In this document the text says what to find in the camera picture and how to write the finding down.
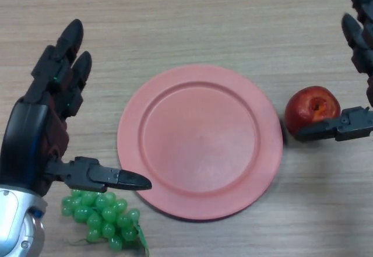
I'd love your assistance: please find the red apple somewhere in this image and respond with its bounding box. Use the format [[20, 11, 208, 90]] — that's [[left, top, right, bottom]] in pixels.
[[284, 86, 342, 137]]

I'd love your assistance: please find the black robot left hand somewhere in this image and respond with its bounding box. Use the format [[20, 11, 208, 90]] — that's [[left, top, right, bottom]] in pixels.
[[0, 19, 153, 198]]

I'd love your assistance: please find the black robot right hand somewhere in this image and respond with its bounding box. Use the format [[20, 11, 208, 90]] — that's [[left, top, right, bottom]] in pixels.
[[294, 0, 373, 143]]

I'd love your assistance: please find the pink round plate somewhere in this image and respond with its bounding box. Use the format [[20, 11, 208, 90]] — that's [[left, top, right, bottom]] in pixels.
[[117, 64, 284, 221]]

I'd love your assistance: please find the green grape bunch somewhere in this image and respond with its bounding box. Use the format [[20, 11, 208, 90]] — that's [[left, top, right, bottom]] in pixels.
[[60, 189, 150, 256]]

